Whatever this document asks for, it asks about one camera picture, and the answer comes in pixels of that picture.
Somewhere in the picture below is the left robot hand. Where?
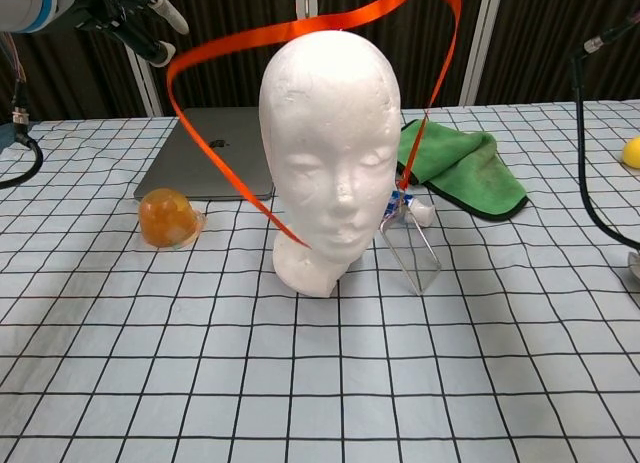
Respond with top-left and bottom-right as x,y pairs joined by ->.
74,0 -> 191,68

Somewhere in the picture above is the orange lanyard with clear badge holder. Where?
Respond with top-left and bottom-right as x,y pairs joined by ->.
166,0 -> 462,297

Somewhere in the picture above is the white foam mannequin head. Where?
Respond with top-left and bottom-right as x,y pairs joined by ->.
258,28 -> 402,299

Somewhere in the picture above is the black partition screen panel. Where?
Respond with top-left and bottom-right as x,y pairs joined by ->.
0,27 -> 151,122
144,0 -> 306,118
484,0 -> 640,105
309,0 -> 481,109

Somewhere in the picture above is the grey closed laptop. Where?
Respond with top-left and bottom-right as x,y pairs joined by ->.
133,106 -> 276,202

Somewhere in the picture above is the green microfiber cloth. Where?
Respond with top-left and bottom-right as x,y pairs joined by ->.
397,118 -> 530,220

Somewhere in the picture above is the orange jelly cup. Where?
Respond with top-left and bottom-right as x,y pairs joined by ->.
138,187 -> 206,251

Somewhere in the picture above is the yellow foam ball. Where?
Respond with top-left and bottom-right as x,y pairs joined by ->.
619,136 -> 640,169

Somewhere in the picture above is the blue white toothpaste tube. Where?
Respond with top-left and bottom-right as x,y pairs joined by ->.
384,190 -> 435,228

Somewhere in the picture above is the white checkered tablecloth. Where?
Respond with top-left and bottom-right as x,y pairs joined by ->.
0,101 -> 640,463

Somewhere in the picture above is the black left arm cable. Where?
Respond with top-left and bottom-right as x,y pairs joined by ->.
0,32 -> 45,190

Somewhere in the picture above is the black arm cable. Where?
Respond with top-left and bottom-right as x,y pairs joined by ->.
0,32 -> 45,190
569,12 -> 640,245

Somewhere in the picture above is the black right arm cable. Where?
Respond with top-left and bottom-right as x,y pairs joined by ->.
569,12 -> 640,245

